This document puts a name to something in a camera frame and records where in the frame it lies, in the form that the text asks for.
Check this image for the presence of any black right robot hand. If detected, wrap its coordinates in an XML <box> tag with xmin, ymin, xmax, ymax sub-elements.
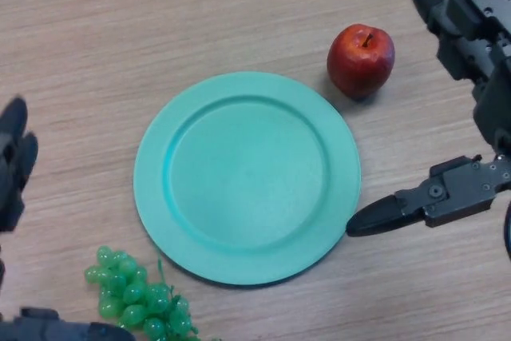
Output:
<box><xmin>346</xmin><ymin>0</ymin><xmax>511</xmax><ymax>238</ymax></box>

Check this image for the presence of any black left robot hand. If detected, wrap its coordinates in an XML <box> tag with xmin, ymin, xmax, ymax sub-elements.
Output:
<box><xmin>0</xmin><ymin>95</ymin><xmax>137</xmax><ymax>341</ymax></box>

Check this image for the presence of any green grapes bunch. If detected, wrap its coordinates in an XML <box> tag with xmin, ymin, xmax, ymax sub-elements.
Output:
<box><xmin>83</xmin><ymin>244</ymin><xmax>220</xmax><ymax>341</ymax></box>

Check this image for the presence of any green round plate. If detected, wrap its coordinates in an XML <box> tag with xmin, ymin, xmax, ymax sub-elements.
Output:
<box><xmin>133</xmin><ymin>72</ymin><xmax>362</xmax><ymax>288</ymax></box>

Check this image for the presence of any red apple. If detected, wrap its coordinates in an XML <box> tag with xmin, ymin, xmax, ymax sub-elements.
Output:
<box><xmin>327</xmin><ymin>24</ymin><xmax>396</xmax><ymax>99</ymax></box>

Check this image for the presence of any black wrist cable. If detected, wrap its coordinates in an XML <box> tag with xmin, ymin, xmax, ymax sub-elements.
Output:
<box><xmin>501</xmin><ymin>200</ymin><xmax>511</xmax><ymax>259</ymax></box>

